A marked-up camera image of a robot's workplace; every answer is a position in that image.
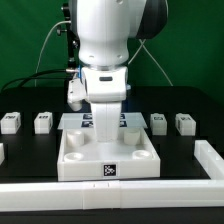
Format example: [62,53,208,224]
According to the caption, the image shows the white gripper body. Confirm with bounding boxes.
[91,102,122,142]

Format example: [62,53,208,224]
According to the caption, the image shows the white square tabletop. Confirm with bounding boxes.
[57,128,160,181]

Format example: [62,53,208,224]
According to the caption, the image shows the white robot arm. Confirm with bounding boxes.
[68,0,168,142]

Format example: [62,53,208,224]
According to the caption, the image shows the white block left edge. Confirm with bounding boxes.
[0,143,5,165]

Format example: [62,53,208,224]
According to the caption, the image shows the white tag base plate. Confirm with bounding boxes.
[58,113,147,130]

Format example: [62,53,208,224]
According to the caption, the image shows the black cable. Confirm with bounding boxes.
[0,68,78,93]

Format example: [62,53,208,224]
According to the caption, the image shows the white front fence wall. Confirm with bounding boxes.
[0,180,224,212]

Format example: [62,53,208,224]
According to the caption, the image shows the white fence wall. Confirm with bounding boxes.
[194,140,224,180]
[0,180,224,212]

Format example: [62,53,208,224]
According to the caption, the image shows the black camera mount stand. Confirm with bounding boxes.
[57,3,80,68]

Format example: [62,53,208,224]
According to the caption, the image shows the white right fence wall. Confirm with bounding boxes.
[194,140,224,180]

